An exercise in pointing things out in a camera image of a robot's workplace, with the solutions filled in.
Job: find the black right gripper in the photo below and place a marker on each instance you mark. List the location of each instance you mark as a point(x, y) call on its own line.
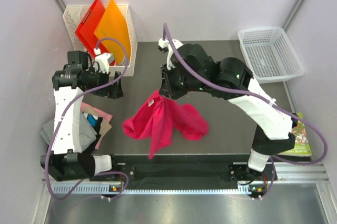
point(166, 89)

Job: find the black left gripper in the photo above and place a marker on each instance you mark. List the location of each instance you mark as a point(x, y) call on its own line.
point(104, 92)

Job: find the pink red t shirt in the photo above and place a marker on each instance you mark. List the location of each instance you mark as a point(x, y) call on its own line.
point(159, 116)

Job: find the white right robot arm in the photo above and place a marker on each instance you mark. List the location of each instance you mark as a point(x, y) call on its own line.
point(273, 133)

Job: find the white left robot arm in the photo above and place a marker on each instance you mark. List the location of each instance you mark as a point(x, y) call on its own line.
point(68, 159)

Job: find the brown folded cloth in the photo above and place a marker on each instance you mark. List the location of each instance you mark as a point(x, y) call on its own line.
point(105, 127)

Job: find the grey folded t shirt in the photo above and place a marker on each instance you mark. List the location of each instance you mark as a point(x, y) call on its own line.
point(87, 132)

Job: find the orange plastic folder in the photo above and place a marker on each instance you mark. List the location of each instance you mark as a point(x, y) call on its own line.
point(119, 33)

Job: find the red plastic folder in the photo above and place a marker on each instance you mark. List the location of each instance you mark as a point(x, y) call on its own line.
point(95, 24)

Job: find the white plastic mesh basket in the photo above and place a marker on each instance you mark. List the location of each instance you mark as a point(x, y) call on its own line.
point(269, 54)

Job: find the green treehouse book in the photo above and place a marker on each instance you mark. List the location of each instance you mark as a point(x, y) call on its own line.
point(301, 147)

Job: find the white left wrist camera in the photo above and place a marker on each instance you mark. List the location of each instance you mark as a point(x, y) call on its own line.
point(102, 61)

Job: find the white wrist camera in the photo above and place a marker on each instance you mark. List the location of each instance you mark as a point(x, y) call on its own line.
point(165, 47)
point(102, 61)

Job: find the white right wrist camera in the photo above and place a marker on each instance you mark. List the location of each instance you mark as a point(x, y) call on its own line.
point(165, 47)

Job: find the aluminium front rail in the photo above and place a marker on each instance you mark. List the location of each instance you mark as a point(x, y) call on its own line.
point(111, 185)

